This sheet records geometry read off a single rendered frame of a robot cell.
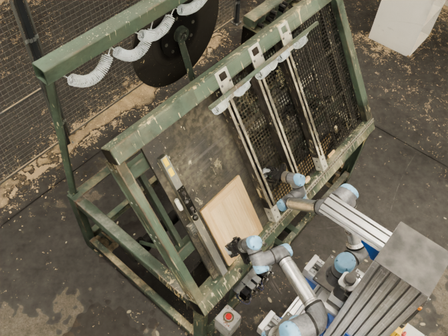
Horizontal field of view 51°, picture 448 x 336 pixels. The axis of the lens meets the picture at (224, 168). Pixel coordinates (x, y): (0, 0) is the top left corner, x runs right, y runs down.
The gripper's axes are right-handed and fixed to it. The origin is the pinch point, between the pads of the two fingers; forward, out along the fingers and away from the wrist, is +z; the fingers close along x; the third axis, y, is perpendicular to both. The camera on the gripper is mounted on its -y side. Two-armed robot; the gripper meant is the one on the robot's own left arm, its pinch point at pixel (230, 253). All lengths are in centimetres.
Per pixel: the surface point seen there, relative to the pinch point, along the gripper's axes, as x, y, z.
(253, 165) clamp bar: -59, 27, 15
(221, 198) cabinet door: -29.2, 24.2, 22.1
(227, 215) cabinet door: -27.9, 12.5, 29.2
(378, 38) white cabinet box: -414, 23, 156
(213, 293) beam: 8.5, -19.3, 43.4
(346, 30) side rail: -192, 55, 1
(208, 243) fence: -4.9, 8.3, 28.7
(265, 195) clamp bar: -59, 5, 27
